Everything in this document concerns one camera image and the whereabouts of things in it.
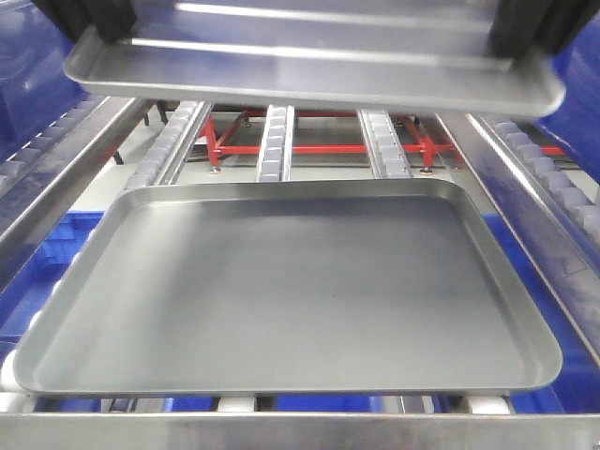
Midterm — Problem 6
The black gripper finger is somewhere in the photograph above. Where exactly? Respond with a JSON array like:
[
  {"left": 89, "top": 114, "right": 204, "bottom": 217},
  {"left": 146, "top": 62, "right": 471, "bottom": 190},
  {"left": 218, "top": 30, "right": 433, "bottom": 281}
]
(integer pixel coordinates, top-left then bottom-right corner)
[
  {"left": 32, "top": 0, "right": 138, "bottom": 42},
  {"left": 489, "top": 0, "right": 599, "bottom": 61}
]

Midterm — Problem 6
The small silver ribbed tray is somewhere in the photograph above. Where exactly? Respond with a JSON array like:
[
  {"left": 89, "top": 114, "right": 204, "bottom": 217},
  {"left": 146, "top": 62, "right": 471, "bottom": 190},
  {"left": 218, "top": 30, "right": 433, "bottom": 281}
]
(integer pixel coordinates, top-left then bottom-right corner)
[{"left": 64, "top": 1, "right": 566, "bottom": 118}]

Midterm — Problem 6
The large grey metal tray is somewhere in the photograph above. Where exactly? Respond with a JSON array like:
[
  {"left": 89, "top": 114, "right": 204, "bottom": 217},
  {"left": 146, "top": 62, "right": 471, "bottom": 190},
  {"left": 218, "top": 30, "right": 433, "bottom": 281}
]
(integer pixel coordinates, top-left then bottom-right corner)
[{"left": 14, "top": 179, "right": 563, "bottom": 397}]

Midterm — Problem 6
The blue bin upper right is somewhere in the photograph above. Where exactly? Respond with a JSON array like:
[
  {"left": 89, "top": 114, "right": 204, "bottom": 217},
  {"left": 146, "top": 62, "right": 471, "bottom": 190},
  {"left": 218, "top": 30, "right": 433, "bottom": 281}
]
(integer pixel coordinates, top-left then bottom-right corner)
[{"left": 537, "top": 16, "right": 599, "bottom": 180}]

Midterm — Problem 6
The blue bin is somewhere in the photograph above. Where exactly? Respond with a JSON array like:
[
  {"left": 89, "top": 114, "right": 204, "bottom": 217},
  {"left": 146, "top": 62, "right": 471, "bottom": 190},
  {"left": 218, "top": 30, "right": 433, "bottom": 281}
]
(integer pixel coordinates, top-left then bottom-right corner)
[
  {"left": 1, "top": 1, "right": 87, "bottom": 160},
  {"left": 537, "top": 16, "right": 599, "bottom": 180},
  {"left": 1, "top": 211, "right": 104, "bottom": 343},
  {"left": 484, "top": 214, "right": 599, "bottom": 413}
]

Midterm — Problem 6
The blue bin upper left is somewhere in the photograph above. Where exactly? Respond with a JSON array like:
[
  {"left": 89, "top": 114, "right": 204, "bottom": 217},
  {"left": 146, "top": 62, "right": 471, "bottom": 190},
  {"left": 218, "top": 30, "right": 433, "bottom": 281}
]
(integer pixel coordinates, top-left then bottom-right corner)
[{"left": 1, "top": 1, "right": 87, "bottom": 160}]

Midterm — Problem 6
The left-centre roller track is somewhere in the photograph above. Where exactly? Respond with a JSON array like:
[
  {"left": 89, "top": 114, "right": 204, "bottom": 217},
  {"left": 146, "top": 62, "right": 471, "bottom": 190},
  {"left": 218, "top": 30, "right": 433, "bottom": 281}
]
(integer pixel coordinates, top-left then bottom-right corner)
[{"left": 123, "top": 101, "right": 213, "bottom": 193}]

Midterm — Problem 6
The far right roller track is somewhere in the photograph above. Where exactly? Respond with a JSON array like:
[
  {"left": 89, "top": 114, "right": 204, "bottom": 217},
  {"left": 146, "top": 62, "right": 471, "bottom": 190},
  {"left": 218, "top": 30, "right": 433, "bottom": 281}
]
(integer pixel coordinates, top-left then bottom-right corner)
[{"left": 491, "top": 120, "right": 599, "bottom": 247}]

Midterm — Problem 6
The far left roller track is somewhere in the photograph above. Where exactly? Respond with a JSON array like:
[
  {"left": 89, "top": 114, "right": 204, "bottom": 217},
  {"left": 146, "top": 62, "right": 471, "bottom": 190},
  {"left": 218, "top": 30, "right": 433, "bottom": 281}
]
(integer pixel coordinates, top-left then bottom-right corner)
[{"left": 1, "top": 95, "right": 104, "bottom": 195}]

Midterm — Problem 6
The right-centre roller track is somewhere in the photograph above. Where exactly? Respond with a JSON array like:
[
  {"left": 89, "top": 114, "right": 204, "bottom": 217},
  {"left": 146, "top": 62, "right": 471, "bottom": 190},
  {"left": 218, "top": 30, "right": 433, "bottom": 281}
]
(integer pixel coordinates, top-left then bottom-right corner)
[{"left": 357, "top": 109, "right": 413, "bottom": 179}]

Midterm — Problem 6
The centre roller track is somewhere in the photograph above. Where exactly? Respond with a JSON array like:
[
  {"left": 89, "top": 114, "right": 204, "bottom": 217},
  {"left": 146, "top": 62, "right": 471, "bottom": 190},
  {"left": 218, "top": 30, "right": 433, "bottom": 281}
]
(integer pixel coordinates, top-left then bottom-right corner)
[{"left": 256, "top": 105, "right": 295, "bottom": 183}]

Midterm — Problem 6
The blue bin lower left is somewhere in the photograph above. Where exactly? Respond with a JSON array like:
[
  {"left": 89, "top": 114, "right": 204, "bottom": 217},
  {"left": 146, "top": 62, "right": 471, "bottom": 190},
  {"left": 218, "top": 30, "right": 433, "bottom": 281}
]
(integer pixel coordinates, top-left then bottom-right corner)
[{"left": 1, "top": 211, "right": 104, "bottom": 343}]

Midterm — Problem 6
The blue bin lower right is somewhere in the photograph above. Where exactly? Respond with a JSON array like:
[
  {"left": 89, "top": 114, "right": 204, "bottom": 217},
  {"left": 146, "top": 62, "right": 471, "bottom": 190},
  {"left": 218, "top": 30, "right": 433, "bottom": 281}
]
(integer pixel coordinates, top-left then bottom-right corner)
[{"left": 484, "top": 214, "right": 599, "bottom": 413}]

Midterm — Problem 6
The left steel divider rail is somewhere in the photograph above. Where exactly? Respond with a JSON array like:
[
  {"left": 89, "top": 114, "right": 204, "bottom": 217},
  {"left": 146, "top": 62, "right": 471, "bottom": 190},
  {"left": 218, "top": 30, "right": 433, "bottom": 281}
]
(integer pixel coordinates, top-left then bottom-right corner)
[{"left": 1, "top": 97, "right": 154, "bottom": 289}]

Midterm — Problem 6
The steel divider rail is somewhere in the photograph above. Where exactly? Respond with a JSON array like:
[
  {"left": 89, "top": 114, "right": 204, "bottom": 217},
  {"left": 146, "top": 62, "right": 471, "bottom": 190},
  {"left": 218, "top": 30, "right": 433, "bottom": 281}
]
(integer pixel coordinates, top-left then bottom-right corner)
[
  {"left": 1, "top": 97, "right": 154, "bottom": 289},
  {"left": 436, "top": 112, "right": 599, "bottom": 362}
]

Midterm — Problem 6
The red steel floor frame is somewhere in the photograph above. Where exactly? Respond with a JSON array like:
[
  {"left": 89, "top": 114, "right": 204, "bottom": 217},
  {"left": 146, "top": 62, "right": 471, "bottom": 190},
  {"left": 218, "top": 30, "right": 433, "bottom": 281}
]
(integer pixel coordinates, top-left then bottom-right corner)
[{"left": 190, "top": 106, "right": 563, "bottom": 175}]

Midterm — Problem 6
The right steel divider rail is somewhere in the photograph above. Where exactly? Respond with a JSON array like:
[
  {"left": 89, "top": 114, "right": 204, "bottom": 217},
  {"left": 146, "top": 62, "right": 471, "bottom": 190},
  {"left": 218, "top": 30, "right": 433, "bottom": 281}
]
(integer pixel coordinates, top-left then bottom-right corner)
[{"left": 436, "top": 112, "right": 599, "bottom": 362}]

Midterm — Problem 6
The steel front rack rail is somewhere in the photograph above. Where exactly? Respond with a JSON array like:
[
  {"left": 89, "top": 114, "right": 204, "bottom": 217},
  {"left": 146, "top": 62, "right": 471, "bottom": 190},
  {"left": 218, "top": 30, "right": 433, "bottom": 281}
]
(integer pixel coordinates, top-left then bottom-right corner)
[{"left": 1, "top": 412, "right": 599, "bottom": 449}]

